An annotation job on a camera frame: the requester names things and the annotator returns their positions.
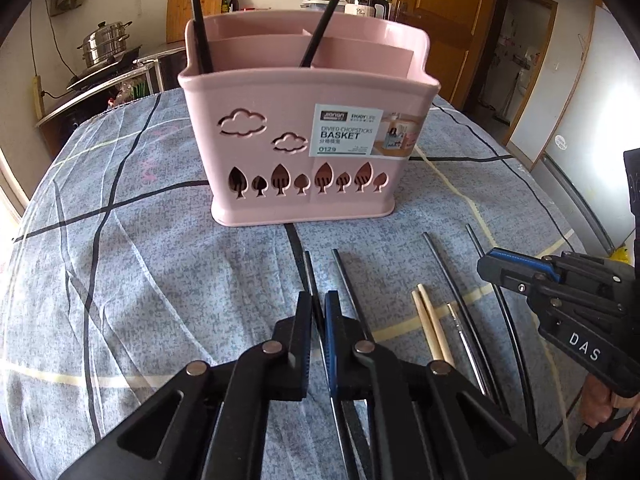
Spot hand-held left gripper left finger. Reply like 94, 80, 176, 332
57, 291, 314, 480

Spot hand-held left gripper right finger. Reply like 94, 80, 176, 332
324, 290, 573, 480

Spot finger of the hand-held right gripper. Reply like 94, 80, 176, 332
476, 258, 563, 312
486, 248, 622, 287

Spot black chopstick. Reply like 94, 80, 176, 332
302, 250, 351, 480
332, 248, 375, 345
464, 224, 539, 442
422, 231, 502, 407
299, 0, 364, 69
187, 0, 214, 72

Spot silver metal chopstick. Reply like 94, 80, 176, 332
446, 302, 489, 397

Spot wooden chopstick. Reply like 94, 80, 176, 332
418, 284, 456, 367
411, 289, 444, 362

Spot pink plastic chopstick basket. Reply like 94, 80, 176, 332
177, 14, 441, 228

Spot person's right hand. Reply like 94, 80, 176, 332
582, 372, 633, 441

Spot white door panel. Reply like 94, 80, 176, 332
506, 4, 640, 223

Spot blue checked tablecloth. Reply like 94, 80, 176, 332
0, 87, 618, 480

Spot wooden door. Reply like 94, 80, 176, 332
389, 0, 502, 107

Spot white electric kettle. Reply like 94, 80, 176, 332
346, 0, 394, 22

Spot steel kitchen table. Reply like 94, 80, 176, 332
134, 41, 189, 93

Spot metal stove shelf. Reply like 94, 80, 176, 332
34, 62, 156, 128

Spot black induction cooker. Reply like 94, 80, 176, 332
66, 47, 144, 92

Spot steel steamer pot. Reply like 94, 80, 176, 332
76, 20, 134, 69

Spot yellowed power strip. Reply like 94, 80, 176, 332
30, 74, 44, 122

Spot bamboo cutting board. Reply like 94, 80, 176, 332
165, 0, 224, 44

